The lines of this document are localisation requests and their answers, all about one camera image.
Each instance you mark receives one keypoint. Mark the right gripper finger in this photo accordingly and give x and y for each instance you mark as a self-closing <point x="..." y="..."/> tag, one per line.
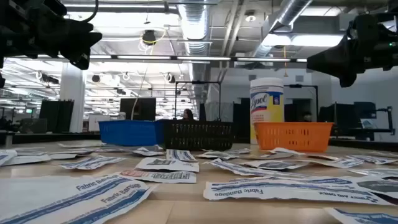
<point x="335" y="59"/>
<point x="347" y="81"/>

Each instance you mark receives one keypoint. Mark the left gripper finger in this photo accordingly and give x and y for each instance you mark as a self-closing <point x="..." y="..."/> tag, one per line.
<point x="77" y="59"/>
<point x="81" y="35"/>

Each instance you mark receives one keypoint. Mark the orange plastic basket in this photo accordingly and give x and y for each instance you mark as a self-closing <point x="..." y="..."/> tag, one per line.
<point x="293" y="137"/>

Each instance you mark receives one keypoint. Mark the blue plastic basket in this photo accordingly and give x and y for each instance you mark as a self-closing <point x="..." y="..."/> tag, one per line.
<point x="130" y="132"/>

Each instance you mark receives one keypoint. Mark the white antiseptic wipe packet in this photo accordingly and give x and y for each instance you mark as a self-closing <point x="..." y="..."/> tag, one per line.
<point x="168" y="165"/>
<point x="7" y="155"/>
<point x="214" y="155"/>
<point x="379" y="186"/>
<point x="284" y="151"/>
<point x="28" y="159"/>
<point x="273" y="165"/>
<point x="147" y="151"/>

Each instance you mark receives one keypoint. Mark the black plastic basket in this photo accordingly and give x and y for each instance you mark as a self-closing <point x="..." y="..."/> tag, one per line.
<point x="199" y="135"/>

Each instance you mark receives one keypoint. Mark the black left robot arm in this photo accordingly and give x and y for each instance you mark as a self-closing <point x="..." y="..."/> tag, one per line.
<point x="18" y="7"/>

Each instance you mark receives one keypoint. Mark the black robot workstation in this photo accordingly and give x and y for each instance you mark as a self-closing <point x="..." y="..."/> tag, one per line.
<point x="345" y="116"/>

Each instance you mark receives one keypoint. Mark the white square pillar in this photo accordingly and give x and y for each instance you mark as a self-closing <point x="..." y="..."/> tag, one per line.
<point x="72" y="99"/>

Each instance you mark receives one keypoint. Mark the black partition panels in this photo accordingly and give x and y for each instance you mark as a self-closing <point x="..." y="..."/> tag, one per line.
<point x="56" y="116"/>

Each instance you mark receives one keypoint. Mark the black ceiling device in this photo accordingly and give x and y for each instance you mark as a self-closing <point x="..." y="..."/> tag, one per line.
<point x="149" y="37"/>

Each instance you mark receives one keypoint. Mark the black monitor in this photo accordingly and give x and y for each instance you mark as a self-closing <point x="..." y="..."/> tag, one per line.
<point x="140" y="109"/>

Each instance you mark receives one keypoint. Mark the Lysol wipes canister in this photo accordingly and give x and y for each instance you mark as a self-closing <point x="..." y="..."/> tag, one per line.
<point x="266" y="105"/>

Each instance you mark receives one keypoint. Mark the long ceiling light bar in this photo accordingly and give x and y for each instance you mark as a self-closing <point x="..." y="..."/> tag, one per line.
<point x="202" y="58"/>

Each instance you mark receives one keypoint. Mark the silver ventilation duct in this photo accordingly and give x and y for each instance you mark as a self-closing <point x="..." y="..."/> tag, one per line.
<point x="290" y="12"/>
<point x="194" y="21"/>

